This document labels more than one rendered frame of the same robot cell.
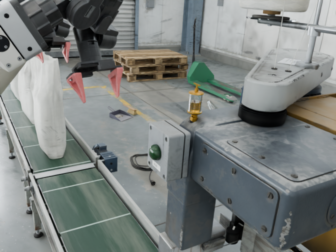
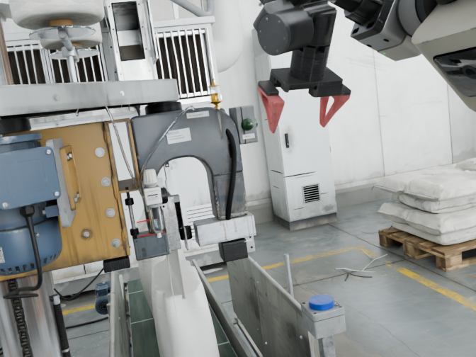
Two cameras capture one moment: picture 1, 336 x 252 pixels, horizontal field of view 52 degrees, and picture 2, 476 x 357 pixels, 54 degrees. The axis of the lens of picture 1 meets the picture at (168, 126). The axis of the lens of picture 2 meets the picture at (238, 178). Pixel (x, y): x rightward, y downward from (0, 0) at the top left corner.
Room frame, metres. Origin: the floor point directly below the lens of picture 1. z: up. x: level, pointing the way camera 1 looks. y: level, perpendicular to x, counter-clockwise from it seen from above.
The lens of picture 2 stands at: (1.69, 0.32, 1.32)
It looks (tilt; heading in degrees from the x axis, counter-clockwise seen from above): 8 degrees down; 198
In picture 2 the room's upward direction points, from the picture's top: 8 degrees counter-clockwise
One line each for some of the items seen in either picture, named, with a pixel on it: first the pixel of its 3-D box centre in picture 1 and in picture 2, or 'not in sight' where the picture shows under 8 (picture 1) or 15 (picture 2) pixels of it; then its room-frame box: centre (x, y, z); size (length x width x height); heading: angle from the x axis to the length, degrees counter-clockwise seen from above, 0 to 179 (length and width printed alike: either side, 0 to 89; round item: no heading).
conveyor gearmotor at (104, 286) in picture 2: not in sight; (108, 295); (-0.57, -1.29, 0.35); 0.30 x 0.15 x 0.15; 31
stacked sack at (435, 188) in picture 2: not in sight; (455, 184); (-2.05, 0.82, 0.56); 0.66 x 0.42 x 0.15; 121
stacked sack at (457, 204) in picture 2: not in sight; (433, 197); (-2.20, 0.67, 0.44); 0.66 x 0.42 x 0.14; 25
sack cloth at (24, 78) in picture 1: (31, 78); not in sight; (3.06, 1.27, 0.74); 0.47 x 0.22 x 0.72; 32
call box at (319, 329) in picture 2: not in sight; (323, 316); (0.64, 0.15, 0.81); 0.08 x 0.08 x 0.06; 31
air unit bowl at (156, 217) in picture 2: not in sight; (156, 219); (0.77, -0.18, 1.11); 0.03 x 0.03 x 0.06
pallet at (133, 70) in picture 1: (150, 64); not in sight; (6.67, 0.41, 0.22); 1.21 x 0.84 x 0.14; 121
